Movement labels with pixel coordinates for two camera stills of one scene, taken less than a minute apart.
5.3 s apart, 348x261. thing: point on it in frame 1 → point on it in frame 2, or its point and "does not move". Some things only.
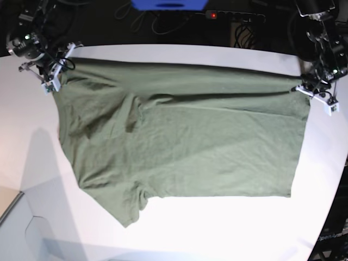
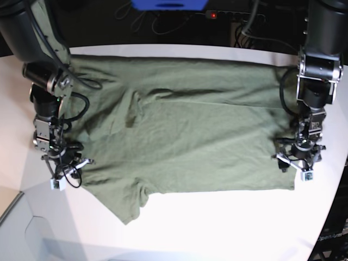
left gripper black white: x=48 y=68 → x=64 y=163
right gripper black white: x=314 y=86 → x=302 y=156
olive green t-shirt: x=135 y=130 does not move
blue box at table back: x=169 y=5 does not move
